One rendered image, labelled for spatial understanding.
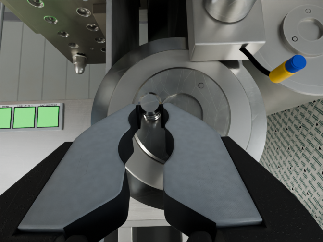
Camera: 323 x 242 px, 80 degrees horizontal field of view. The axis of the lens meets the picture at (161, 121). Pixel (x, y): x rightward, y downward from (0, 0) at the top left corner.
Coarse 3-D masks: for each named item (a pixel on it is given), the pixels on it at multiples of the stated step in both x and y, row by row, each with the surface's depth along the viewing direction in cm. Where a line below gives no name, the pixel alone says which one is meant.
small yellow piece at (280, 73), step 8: (240, 48) 14; (248, 56) 14; (296, 56) 10; (256, 64) 13; (280, 64) 12; (288, 64) 11; (296, 64) 10; (304, 64) 10; (264, 72) 13; (272, 72) 12; (280, 72) 11; (288, 72) 11; (296, 72) 11; (272, 80) 12; (280, 80) 12
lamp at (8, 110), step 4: (8, 108) 49; (0, 112) 49; (4, 112) 49; (8, 112) 49; (0, 116) 49; (4, 116) 49; (8, 116) 49; (0, 120) 49; (4, 120) 49; (8, 120) 49; (0, 124) 49; (4, 124) 49; (8, 124) 49
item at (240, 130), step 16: (144, 64) 16; (160, 64) 16; (176, 64) 16; (192, 64) 16; (208, 64) 16; (128, 80) 16; (144, 80) 16; (224, 80) 16; (112, 96) 16; (128, 96) 16; (240, 96) 16; (112, 112) 15; (240, 112) 15; (240, 128) 15; (240, 144) 15; (128, 160) 15; (144, 160) 15; (144, 176) 15; (160, 176) 15
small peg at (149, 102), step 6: (144, 96) 12; (150, 96) 12; (156, 96) 12; (138, 102) 12; (144, 102) 12; (150, 102) 12; (156, 102) 12; (144, 108) 11; (150, 108) 11; (156, 108) 11; (144, 114) 12; (150, 114) 12; (156, 114) 12; (150, 120) 14
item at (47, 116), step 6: (42, 108) 49; (48, 108) 49; (54, 108) 49; (42, 114) 49; (48, 114) 49; (54, 114) 49; (42, 120) 49; (48, 120) 49; (54, 120) 49; (42, 126) 48
